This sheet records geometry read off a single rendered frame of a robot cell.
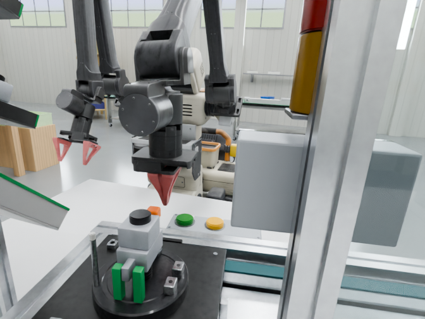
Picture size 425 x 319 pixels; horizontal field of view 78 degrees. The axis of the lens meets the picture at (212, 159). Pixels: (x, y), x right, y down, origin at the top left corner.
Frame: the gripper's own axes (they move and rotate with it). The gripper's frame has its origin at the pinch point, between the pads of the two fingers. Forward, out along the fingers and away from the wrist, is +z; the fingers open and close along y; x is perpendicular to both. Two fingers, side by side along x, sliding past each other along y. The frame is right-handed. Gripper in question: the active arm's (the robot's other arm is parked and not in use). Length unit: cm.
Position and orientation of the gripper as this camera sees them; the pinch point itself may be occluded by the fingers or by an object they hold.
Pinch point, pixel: (166, 200)
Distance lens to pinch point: 50.8
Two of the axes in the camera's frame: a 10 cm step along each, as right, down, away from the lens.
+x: 1.3, -3.1, 9.4
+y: 9.9, 0.9, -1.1
